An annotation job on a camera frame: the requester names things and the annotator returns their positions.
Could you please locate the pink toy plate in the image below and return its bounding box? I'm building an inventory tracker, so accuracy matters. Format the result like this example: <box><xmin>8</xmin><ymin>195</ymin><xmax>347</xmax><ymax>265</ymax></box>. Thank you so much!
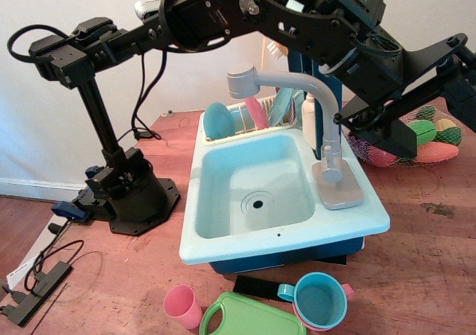
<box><xmin>245</xmin><ymin>97</ymin><xmax>268</xmax><ymax>130</ymax></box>

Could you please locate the cream dish rack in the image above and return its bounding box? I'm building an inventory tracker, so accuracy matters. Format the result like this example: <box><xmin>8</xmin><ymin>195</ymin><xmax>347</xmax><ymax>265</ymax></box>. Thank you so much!
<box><xmin>200</xmin><ymin>95</ymin><xmax>298</xmax><ymax>145</ymax></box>

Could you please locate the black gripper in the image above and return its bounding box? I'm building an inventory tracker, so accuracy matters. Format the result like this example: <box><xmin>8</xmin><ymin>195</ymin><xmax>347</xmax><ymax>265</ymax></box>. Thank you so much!
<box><xmin>318</xmin><ymin>33</ymin><xmax>475</xmax><ymax>159</ymax></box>

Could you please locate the white toy soap bottle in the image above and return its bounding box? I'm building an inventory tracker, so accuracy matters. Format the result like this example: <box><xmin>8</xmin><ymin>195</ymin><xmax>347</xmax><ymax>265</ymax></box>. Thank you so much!
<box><xmin>301</xmin><ymin>94</ymin><xmax>317</xmax><ymax>150</ymax></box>

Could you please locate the tilted teal toy plate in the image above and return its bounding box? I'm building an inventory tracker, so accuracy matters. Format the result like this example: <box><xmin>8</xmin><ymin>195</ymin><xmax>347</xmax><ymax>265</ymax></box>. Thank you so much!
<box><xmin>268</xmin><ymin>88</ymin><xmax>293</xmax><ymax>127</ymax></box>

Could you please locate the grey depth camera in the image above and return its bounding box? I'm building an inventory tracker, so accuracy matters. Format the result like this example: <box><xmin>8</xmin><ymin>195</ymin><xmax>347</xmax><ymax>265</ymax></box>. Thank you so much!
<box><xmin>134</xmin><ymin>0</ymin><xmax>161</xmax><ymax>21</ymax></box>

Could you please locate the blue table clamp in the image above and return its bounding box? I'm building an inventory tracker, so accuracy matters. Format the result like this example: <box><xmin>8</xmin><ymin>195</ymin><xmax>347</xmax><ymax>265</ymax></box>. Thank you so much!
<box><xmin>51</xmin><ymin>201</ymin><xmax>88</xmax><ymax>223</ymax></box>

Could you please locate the pink plastic cup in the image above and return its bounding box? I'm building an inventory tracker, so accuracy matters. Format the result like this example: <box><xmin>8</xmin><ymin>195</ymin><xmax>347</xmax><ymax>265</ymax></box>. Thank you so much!
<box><xmin>163</xmin><ymin>284</ymin><xmax>203</xmax><ymax>330</ymax></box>

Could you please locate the green toy cutting board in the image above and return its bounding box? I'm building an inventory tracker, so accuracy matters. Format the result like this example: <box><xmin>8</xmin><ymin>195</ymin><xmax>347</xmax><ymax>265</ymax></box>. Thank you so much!
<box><xmin>199</xmin><ymin>292</ymin><xmax>307</xmax><ymax>335</ymax></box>

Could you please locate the net bag of toy food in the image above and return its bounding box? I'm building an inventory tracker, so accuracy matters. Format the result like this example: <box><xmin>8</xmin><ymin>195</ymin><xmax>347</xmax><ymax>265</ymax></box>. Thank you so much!
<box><xmin>344</xmin><ymin>104</ymin><xmax>463</xmax><ymax>168</ymax></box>

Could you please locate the light blue toy sink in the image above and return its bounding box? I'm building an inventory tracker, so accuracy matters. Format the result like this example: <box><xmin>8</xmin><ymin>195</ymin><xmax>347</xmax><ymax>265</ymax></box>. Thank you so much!
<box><xmin>179</xmin><ymin>128</ymin><xmax>390</xmax><ymax>274</ymax></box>

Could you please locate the pink toy mug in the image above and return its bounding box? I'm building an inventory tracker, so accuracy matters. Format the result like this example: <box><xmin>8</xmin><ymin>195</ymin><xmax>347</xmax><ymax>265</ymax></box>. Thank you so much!
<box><xmin>293</xmin><ymin>284</ymin><xmax>354</xmax><ymax>331</ymax></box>

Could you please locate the teal toy mug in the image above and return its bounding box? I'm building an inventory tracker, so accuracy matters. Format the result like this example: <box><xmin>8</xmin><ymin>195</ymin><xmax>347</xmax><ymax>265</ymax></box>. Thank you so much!
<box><xmin>277</xmin><ymin>272</ymin><xmax>353</xmax><ymax>331</ymax></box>

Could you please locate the black velcro strip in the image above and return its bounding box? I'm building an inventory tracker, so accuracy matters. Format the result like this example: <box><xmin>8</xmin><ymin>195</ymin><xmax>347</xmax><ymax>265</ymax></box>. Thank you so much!
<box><xmin>233</xmin><ymin>275</ymin><xmax>284</xmax><ymax>302</ymax></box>

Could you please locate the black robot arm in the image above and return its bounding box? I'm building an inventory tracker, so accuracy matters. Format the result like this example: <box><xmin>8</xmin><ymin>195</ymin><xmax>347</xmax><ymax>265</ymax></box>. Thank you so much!
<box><xmin>18</xmin><ymin>0</ymin><xmax>475</xmax><ymax>235</ymax></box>

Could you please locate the toy dish brush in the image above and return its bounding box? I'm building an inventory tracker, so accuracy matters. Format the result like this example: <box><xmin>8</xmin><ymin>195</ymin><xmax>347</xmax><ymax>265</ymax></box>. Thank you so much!
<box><xmin>260</xmin><ymin>36</ymin><xmax>289</xmax><ymax>69</ymax></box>

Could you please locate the black usb hub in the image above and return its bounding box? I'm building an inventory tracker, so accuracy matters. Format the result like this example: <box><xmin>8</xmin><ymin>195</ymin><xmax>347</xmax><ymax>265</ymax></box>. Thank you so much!
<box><xmin>1</xmin><ymin>261</ymin><xmax>73</xmax><ymax>328</ymax></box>

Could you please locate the grey toy faucet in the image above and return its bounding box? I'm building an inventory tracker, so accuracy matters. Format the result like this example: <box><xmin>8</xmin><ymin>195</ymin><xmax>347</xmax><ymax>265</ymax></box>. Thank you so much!
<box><xmin>227</xmin><ymin>63</ymin><xmax>364</xmax><ymax>210</ymax></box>

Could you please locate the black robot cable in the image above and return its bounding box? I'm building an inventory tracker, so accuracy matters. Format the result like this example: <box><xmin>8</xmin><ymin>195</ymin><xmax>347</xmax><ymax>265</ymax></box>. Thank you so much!
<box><xmin>132</xmin><ymin>48</ymin><xmax>168</xmax><ymax>141</ymax></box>

